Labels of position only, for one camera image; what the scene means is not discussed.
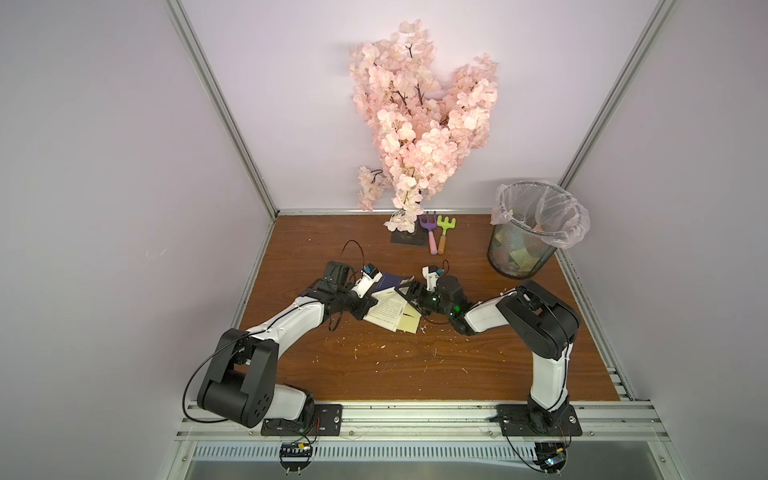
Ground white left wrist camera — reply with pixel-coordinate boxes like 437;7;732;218
352;263;382;298

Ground purple fork pink handle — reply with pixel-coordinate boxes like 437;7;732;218
418;211;438;255

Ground pink cherry blossom tree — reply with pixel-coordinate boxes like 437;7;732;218
349;20;498;233

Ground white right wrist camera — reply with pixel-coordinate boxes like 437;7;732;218
422;265;444;292

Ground yellow sticky note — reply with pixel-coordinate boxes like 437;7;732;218
396;303;422;334

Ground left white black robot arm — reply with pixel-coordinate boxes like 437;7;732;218
196;261;382;433

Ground green rake wooden handle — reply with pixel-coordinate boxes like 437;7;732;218
437;215;456;255

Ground black mesh trash bin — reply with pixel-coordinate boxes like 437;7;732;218
487;181;571;280

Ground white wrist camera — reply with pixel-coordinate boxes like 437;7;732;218
352;263;382;298
422;265;444;292

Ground clear plastic bin liner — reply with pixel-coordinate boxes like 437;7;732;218
490;180;591;249

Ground dark blue book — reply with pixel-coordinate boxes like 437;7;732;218
363;272;421;333

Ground aluminium front rail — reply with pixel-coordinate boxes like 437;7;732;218
175;400;671;444

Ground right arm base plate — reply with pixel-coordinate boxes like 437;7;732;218
489;402;583;437

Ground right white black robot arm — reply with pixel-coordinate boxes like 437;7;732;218
395;275;581;432

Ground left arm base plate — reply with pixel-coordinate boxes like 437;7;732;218
260;403;343;438

